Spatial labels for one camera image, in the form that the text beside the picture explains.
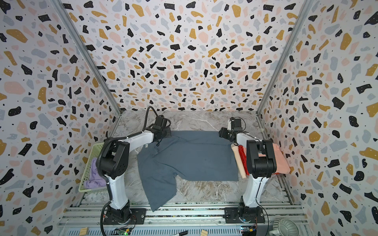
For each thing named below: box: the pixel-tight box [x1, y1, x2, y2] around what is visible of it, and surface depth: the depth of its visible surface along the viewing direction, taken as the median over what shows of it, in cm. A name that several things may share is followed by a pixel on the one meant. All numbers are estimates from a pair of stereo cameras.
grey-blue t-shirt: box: [136, 130, 239, 213], surface depth 92 cm
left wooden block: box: [79, 227, 89, 236], surface depth 70 cm
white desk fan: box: [268, 217, 301, 236], surface depth 71 cm
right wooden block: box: [200, 229, 208, 236], surface depth 70 cm
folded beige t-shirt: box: [230, 144, 247, 179], surface depth 94 cm
